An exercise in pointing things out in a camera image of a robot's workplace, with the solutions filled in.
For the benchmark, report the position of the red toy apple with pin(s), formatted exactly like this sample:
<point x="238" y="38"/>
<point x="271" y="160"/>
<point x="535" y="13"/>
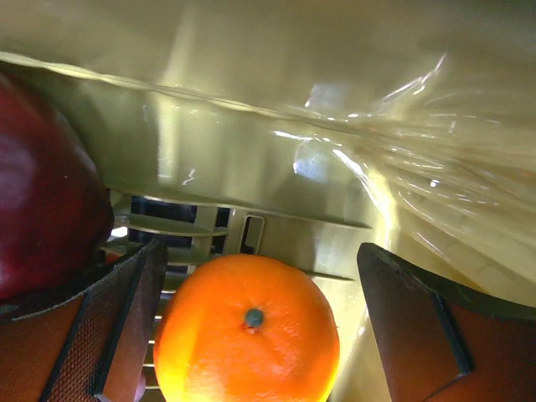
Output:
<point x="55" y="210"/>

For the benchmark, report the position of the olive green plastic bin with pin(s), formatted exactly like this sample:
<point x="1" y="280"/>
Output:
<point x="300" y="130"/>

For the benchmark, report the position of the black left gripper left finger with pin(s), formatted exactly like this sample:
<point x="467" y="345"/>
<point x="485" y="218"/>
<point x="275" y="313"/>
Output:
<point x="87" y="340"/>

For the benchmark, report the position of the orange toy tangerine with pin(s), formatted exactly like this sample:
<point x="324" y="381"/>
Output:
<point x="247" y="328"/>

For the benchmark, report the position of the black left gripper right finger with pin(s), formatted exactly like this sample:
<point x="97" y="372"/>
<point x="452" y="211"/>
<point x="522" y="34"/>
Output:
<point x="439" y="340"/>

